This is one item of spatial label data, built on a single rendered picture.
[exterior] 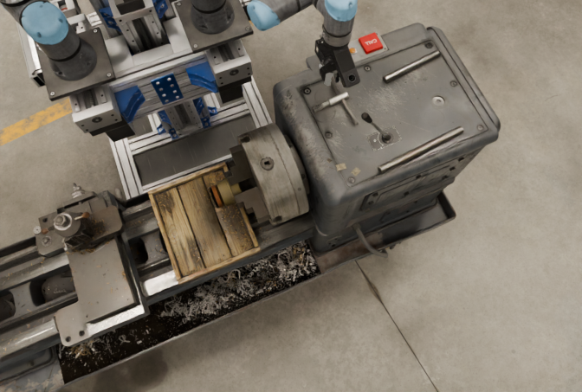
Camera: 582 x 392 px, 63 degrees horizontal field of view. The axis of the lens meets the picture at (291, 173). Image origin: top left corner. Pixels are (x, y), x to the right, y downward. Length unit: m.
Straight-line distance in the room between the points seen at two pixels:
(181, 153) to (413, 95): 1.44
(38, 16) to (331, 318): 1.85
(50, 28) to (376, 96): 0.98
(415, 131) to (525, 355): 1.62
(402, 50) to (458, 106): 0.25
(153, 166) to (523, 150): 2.09
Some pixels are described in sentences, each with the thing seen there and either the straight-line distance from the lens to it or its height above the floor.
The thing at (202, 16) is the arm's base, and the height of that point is 1.23.
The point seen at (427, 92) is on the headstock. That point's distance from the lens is 1.52.
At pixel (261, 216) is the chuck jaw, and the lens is 1.46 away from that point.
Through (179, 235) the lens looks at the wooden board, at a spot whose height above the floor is 0.89.
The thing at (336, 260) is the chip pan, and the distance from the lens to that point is 2.02.
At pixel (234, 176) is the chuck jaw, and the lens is 1.49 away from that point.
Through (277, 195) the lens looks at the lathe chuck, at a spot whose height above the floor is 1.19.
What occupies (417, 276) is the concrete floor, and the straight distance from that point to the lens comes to 2.63.
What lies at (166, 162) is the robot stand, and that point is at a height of 0.21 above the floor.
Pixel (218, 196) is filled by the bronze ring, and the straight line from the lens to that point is 1.50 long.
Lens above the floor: 2.52
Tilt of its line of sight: 70 degrees down
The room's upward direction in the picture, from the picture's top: 1 degrees counter-clockwise
